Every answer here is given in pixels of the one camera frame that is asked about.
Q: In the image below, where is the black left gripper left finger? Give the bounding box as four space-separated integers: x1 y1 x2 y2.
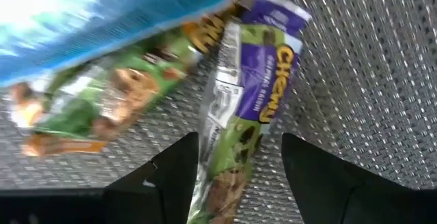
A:
0 131 199 224

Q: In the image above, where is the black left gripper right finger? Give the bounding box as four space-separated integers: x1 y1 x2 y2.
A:
281 132 437 224

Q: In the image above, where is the purple-label Chewy granola bar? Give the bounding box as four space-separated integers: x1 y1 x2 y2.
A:
186 0 312 224

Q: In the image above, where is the orange-label Chewy granola bar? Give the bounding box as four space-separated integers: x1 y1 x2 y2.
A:
8 12 226 158

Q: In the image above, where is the bright blue wrapper granola bar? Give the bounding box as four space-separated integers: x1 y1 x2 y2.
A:
0 0 253 88

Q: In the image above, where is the gray woven placemat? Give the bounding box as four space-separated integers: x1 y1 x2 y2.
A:
0 0 437 224

